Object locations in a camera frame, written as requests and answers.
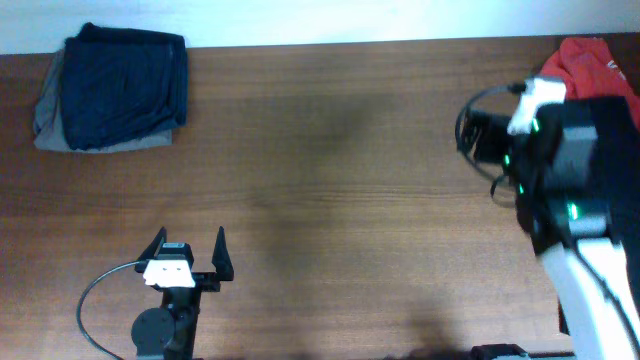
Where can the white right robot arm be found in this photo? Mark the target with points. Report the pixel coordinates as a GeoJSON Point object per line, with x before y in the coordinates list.
{"type": "Point", "coordinates": [575, 174]}

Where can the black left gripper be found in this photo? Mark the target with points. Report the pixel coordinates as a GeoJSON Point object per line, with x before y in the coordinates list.
{"type": "Point", "coordinates": [208, 283]}

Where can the red t-shirt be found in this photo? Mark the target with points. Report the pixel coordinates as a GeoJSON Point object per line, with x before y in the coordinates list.
{"type": "Point", "coordinates": [588, 70]}

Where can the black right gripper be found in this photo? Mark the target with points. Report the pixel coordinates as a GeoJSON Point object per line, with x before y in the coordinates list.
{"type": "Point", "coordinates": [484, 142]}

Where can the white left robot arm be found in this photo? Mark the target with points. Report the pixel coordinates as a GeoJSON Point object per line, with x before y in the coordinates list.
{"type": "Point", "coordinates": [168, 331]}

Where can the folded navy blue garment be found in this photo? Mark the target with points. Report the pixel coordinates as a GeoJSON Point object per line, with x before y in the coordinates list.
{"type": "Point", "coordinates": [122, 84]}

